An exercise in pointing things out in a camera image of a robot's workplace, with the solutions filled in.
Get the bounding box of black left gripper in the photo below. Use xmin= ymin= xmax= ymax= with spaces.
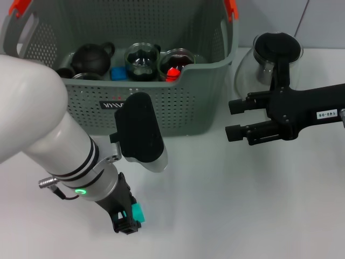
xmin=93 ymin=172 xmax=143 ymax=235

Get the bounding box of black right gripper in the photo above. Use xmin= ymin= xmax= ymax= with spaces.
xmin=225 ymin=83 xmax=345 ymax=147

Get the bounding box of teal square toy brick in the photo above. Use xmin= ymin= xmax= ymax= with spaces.
xmin=118 ymin=203 xmax=147 ymax=223

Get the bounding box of bright red sloped brick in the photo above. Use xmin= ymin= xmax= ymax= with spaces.
xmin=166 ymin=68 xmax=181 ymax=83

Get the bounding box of glass teacup with black holder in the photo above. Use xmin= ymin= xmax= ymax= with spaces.
xmin=124 ymin=42 xmax=162 ymax=81
xmin=159 ymin=48 xmax=195 ymax=81
xmin=72 ymin=72 xmax=105 ymax=81

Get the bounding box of blue toy brick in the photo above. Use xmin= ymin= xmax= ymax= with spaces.
xmin=111 ymin=66 xmax=127 ymax=81

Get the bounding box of grey-green perforated storage bin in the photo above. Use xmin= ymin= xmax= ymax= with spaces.
xmin=0 ymin=0 xmax=240 ymax=137

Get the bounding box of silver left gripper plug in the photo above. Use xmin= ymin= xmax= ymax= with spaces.
xmin=38 ymin=176 xmax=59 ymax=190

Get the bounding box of black clay teapot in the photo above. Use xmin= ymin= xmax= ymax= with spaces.
xmin=70 ymin=42 xmax=116 ymax=78

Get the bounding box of small black clay cup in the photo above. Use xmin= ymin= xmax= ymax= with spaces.
xmin=56 ymin=67 xmax=76 ymax=79

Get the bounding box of grey left arm cable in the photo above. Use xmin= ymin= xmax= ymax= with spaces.
xmin=53 ymin=188 xmax=81 ymax=201

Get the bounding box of glass pitcher with black handle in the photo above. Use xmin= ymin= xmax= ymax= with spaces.
xmin=233 ymin=31 xmax=305 ymax=98

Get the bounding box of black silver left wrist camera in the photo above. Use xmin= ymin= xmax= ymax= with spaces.
xmin=109 ymin=92 xmax=169 ymax=173

